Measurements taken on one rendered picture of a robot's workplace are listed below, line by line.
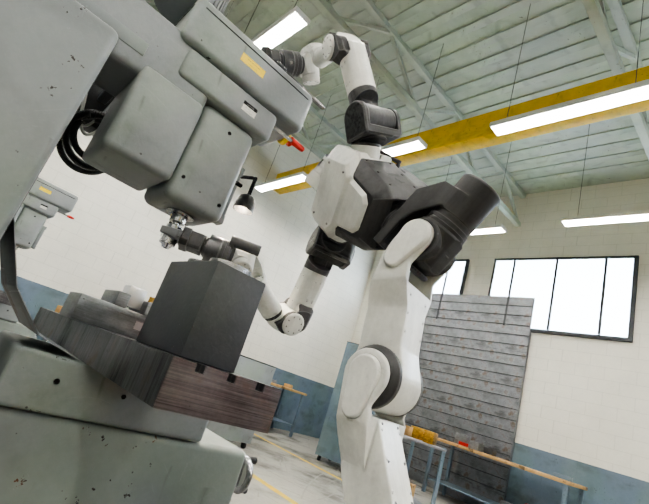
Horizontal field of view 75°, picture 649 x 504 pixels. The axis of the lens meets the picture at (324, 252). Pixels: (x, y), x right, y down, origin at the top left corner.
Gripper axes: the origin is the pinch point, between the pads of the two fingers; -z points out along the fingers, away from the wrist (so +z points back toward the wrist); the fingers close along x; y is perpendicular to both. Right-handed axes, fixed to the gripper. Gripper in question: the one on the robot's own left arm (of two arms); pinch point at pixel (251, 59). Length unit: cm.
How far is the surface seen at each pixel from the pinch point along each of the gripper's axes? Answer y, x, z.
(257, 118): -26.2, -9.9, -5.2
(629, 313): -204, 267, 688
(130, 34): -9.5, -20.6, -40.7
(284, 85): -14.2, -9.9, 6.2
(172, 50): -10.7, -17.4, -30.0
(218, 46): -7.4, -16.6, -16.4
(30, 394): -94, -21, -70
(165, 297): -79, -36, -43
